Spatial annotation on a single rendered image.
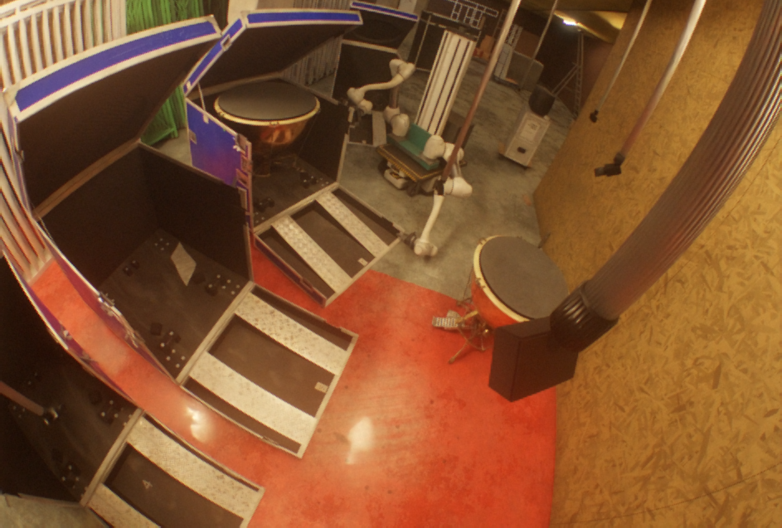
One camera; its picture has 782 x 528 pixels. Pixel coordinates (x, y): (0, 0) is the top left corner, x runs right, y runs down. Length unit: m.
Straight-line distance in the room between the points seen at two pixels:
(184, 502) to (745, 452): 2.67
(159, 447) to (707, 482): 2.67
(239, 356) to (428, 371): 1.27
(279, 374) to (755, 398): 2.53
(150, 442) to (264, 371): 0.86
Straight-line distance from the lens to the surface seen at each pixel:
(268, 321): 2.14
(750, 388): 1.77
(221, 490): 1.99
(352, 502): 2.02
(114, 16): 3.26
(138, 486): 2.19
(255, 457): 2.02
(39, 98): 1.09
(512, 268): 1.98
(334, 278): 2.47
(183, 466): 2.00
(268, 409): 1.98
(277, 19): 2.07
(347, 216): 2.85
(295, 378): 2.09
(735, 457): 1.77
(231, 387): 1.99
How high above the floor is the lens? 2.00
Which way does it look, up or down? 42 degrees down
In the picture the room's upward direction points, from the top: 20 degrees clockwise
